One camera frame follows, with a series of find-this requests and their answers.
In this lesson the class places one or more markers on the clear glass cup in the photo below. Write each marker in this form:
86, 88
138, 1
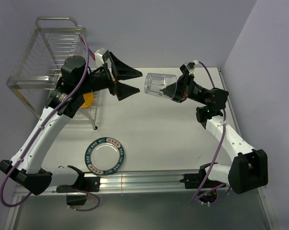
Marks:
154, 82

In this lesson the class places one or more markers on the metal dish rack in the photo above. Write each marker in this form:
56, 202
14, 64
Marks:
54, 39

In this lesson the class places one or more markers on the white plate green rim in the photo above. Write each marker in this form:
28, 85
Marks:
104, 156

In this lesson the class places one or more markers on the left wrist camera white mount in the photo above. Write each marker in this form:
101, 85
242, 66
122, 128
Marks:
101, 56

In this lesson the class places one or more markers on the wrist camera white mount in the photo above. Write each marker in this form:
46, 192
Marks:
189, 67
101, 56

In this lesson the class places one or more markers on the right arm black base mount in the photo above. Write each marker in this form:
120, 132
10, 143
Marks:
193, 181

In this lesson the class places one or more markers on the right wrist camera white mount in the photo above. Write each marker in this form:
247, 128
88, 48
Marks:
189, 67

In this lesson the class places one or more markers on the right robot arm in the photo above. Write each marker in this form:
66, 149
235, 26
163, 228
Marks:
159, 134

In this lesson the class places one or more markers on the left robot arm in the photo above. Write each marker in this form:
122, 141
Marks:
25, 167

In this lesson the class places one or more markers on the aluminium table edge rail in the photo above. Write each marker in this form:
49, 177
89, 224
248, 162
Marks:
121, 182

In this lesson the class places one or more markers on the yellow plastic bowl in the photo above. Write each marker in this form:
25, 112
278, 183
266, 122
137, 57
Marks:
88, 100

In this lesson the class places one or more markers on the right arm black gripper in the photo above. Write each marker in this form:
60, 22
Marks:
180, 91

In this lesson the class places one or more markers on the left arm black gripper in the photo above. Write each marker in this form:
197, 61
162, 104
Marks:
122, 90

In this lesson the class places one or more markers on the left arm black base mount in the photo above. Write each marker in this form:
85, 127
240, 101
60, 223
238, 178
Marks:
77, 195

